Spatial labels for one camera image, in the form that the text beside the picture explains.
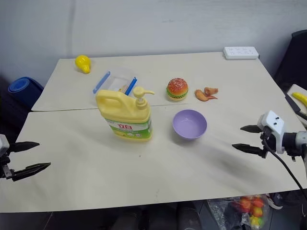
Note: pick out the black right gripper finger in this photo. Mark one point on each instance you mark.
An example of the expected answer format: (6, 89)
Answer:
(250, 129)
(248, 148)

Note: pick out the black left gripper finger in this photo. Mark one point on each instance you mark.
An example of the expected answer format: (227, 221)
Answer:
(24, 145)
(30, 170)

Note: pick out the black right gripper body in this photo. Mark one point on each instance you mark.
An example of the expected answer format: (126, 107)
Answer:
(269, 140)

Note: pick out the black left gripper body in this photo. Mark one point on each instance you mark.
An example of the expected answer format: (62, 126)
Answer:
(4, 165)

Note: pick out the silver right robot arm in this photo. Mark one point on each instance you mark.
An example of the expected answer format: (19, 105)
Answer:
(296, 143)

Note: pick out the purple plastic bowl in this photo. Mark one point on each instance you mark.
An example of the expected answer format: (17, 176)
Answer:
(189, 124)

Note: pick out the yellow pump detergent bottle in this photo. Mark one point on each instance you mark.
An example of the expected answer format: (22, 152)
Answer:
(127, 115)

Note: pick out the black knife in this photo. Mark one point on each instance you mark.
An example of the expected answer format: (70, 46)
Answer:
(293, 105)

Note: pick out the yellow toy banana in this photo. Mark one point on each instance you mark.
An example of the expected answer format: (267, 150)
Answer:
(301, 97)

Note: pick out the beige cutting board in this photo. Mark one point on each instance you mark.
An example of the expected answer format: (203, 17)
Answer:
(298, 95)

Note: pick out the toy chicken wing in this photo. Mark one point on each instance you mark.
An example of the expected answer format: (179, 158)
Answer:
(205, 94)

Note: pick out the blue rolled mat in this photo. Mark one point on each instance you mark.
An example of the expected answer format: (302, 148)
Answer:
(25, 88)

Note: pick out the clear bag of toy fruit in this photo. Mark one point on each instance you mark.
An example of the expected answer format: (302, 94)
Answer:
(242, 209)

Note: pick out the white power strip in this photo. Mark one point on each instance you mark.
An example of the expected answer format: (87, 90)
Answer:
(240, 52)

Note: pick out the toy hamburger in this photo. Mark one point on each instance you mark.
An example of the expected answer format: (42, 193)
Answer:
(177, 89)

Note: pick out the black office chair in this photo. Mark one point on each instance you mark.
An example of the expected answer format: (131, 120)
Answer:
(293, 57)

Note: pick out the yellow toy pear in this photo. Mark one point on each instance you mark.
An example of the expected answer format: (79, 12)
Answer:
(83, 62)

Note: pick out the clear container with blue clips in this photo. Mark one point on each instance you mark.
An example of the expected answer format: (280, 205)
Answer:
(115, 83)

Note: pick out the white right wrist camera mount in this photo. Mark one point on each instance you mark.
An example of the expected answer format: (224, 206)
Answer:
(273, 127)

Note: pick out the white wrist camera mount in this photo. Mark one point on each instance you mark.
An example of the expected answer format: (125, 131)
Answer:
(3, 141)
(273, 127)

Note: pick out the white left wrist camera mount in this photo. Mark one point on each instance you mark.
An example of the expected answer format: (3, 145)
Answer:
(3, 141)

